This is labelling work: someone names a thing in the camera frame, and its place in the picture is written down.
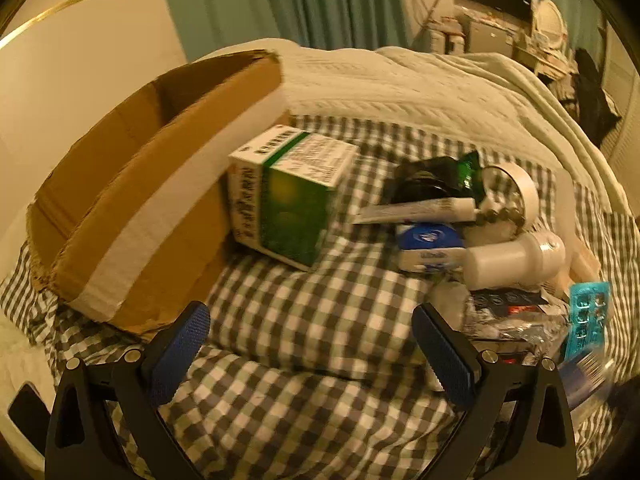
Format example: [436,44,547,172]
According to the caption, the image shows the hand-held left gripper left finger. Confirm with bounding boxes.
[44,301,212,480]

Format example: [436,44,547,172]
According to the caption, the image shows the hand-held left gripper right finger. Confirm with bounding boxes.
[411,302,578,480]

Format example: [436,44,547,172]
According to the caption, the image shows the black foil packets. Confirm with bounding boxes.
[462,287,568,356]

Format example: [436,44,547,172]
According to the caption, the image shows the white plastic bottle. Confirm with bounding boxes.
[462,231,568,291]

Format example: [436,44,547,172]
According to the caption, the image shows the light blue small box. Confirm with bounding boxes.
[557,347,616,411]

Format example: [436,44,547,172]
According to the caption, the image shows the green and white carton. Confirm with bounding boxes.
[228,126,358,272]

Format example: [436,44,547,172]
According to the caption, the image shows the brown cardboard box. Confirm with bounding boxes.
[26,49,293,338]

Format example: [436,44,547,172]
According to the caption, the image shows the green foil packet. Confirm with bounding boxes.
[457,152,483,196]

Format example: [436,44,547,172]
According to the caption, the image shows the white tape roll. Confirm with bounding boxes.
[477,162,540,226]

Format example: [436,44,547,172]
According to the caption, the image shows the grey checkered bed sheet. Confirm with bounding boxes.
[0,115,640,480]

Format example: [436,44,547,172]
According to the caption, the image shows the teal blister pack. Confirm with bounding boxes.
[562,281,612,363]

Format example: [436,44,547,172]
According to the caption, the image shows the white squeeze tube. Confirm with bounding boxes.
[351,197,478,225]

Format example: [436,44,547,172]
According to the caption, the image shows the dark flat device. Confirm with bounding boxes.
[7,382,51,441]

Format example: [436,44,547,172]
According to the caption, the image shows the white knit blanket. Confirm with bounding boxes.
[195,42,631,221]

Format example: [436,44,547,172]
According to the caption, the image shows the dark clothing on chair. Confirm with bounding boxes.
[560,47,621,146]

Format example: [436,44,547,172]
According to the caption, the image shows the white louvered wardrobe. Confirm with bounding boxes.
[600,25,640,186]

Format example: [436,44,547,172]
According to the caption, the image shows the white vanity table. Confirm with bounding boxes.
[515,35,571,76]

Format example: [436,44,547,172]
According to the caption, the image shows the grey cabinet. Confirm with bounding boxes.
[465,12,516,56]

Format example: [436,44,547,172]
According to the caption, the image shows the white oval vanity mirror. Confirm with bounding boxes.
[532,0,568,51]

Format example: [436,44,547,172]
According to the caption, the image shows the teal curtain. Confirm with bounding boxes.
[540,0,608,56]
[152,0,413,61]

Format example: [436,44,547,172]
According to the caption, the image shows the dark bead bracelet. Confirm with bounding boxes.
[472,207,526,226]

